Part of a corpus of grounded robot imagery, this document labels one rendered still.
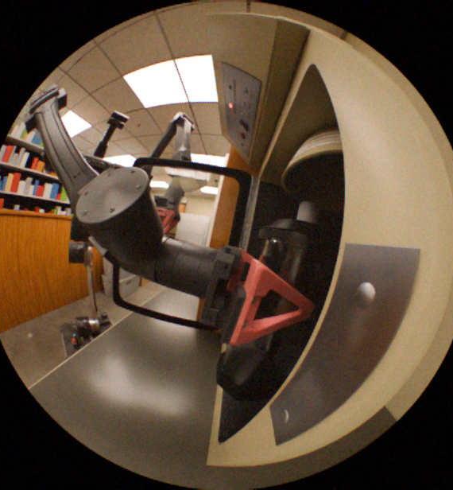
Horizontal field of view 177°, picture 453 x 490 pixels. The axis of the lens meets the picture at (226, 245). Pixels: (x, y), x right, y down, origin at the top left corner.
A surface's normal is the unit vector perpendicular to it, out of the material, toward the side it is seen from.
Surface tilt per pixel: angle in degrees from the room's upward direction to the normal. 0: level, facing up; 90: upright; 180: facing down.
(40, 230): 90
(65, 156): 76
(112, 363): 0
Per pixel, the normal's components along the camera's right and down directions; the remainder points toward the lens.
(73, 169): 0.65, -0.08
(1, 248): 0.98, 0.20
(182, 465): 0.20, -0.98
